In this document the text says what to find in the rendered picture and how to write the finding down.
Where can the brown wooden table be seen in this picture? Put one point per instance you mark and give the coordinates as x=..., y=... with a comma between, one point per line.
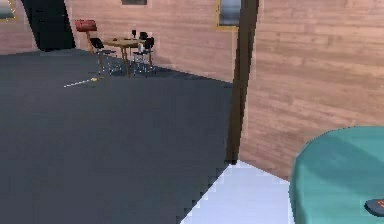
x=124, y=44

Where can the dark wine glass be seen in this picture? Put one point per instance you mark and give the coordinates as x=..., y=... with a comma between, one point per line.
x=134, y=33

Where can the teal round table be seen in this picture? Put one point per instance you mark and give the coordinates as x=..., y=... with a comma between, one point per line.
x=336, y=173

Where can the dark framed picture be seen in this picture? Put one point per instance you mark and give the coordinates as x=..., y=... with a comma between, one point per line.
x=134, y=2

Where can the black remote control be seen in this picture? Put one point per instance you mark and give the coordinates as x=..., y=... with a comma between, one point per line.
x=375, y=207

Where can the white stick with yellow end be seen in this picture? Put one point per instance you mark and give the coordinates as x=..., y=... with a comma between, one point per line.
x=81, y=82

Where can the dark brown door frame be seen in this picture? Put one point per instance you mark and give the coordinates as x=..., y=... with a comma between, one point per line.
x=242, y=80

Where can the gold framed picture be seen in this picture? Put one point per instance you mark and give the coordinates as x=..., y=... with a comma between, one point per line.
x=6, y=10
x=228, y=13

